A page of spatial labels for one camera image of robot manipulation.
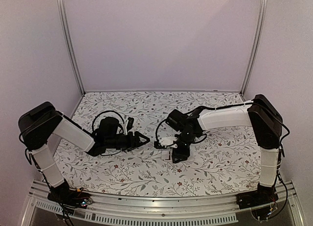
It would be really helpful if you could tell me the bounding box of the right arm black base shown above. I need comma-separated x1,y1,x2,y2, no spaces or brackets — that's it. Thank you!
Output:
236,184,278,221

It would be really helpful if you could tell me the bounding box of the aluminium frame post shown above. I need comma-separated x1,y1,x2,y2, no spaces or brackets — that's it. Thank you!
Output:
241,0,268,94
57,0,86,96

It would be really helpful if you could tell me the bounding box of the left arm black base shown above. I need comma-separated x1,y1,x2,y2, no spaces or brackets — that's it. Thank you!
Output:
47,180,93,208

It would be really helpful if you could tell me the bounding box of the aluminium front rail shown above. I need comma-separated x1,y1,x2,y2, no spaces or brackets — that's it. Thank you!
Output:
22,181,304,226

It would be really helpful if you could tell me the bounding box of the right aluminium frame post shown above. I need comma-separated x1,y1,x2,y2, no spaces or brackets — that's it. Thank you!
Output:
241,0,268,94

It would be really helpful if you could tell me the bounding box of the left aluminium frame post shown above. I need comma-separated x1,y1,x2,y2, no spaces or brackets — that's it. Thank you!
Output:
57,0,86,96

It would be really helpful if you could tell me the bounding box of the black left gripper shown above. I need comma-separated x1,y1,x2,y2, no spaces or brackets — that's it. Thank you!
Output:
105,131,150,152

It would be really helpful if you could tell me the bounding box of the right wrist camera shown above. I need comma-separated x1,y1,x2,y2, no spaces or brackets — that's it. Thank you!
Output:
154,136,181,149

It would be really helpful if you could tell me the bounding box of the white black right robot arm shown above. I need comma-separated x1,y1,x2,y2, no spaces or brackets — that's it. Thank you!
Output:
154,94,290,204

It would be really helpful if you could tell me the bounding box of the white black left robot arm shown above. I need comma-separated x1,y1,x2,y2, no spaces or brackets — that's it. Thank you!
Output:
18,102,150,203

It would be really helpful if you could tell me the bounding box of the floral patterned table mat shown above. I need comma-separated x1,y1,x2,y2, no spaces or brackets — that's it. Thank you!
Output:
54,91,261,197

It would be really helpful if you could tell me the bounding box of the white remote control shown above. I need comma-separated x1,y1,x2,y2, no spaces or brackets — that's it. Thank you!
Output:
161,150,172,161

